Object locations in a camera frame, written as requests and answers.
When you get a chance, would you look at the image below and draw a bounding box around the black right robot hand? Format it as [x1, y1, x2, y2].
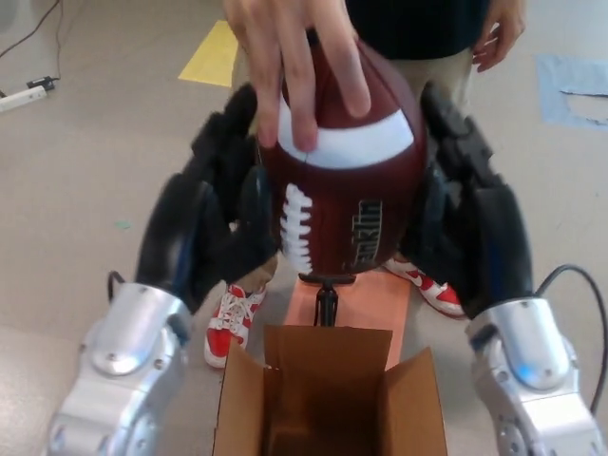
[398, 83, 536, 320]

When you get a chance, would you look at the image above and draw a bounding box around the person's left hand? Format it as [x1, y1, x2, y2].
[472, 0, 527, 72]

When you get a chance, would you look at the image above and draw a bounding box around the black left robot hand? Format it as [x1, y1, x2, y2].
[135, 83, 279, 314]

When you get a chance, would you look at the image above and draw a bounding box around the person's right hand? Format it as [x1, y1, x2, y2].
[222, 0, 372, 151]

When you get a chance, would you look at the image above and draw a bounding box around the brown Franklin football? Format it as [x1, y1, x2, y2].
[258, 28, 428, 277]

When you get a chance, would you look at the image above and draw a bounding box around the red white left sneaker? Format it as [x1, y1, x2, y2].
[382, 258, 466, 317]

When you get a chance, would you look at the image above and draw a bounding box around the red white sneaker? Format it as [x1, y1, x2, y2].
[382, 258, 466, 317]
[203, 283, 267, 370]

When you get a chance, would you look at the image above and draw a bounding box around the yellow floor tape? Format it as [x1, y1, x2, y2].
[178, 19, 240, 87]

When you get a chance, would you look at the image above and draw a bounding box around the blue torn floor sheet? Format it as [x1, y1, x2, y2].
[535, 52, 608, 132]

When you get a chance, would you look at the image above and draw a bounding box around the black shirt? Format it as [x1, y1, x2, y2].
[344, 0, 493, 61]

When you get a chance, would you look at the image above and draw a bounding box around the red white right sneaker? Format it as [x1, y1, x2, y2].
[203, 283, 267, 370]

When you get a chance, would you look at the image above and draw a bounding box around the black hand pump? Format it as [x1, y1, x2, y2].
[296, 273, 356, 329]

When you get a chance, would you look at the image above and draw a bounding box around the open cardboard box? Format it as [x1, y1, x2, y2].
[211, 324, 448, 456]

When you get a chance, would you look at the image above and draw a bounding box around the white power strip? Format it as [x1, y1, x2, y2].
[0, 75, 61, 114]

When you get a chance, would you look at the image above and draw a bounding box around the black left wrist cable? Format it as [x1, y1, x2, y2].
[106, 270, 124, 305]

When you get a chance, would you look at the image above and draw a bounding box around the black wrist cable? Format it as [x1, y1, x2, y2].
[106, 270, 124, 305]
[531, 264, 604, 414]

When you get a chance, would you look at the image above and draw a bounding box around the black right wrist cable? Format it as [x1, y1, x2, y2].
[531, 264, 604, 414]

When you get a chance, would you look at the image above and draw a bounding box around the thin black floor cable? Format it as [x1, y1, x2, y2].
[0, 0, 63, 82]

